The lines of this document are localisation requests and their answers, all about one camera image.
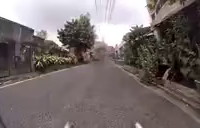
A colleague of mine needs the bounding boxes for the overhead wires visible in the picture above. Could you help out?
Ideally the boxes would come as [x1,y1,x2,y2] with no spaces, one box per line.
[93,0,118,24]

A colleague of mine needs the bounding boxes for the grey pavement strip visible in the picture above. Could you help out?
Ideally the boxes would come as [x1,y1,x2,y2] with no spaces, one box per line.
[0,63,86,91]

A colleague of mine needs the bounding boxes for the low house behind bushes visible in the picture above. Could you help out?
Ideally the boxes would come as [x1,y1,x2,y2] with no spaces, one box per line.
[32,35,71,58]

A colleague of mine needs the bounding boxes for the dense green bushes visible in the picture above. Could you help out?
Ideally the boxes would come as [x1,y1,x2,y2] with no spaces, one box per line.
[122,14,200,88]

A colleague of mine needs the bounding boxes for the building with balcony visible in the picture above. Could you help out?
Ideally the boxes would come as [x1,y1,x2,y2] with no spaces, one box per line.
[146,0,200,68]

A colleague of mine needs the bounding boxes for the grey concrete building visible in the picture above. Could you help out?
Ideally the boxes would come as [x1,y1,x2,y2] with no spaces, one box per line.
[0,12,39,80]

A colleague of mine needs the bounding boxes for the pale green leafy bushes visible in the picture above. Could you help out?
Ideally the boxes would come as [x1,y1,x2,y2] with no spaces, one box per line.
[34,53,78,71]

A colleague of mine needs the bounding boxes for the large green tree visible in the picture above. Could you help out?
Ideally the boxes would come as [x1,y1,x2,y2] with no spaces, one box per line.
[56,13,98,63]

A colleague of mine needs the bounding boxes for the robot's own part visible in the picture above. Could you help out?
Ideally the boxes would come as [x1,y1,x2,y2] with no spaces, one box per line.
[134,121,144,128]
[63,121,71,128]

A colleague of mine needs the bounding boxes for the grey concrete kerb strip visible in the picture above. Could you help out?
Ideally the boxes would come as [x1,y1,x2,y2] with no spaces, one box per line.
[113,60,200,125]

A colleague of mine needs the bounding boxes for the grey asphalt road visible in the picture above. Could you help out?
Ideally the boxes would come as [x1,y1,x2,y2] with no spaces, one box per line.
[0,57,200,128]

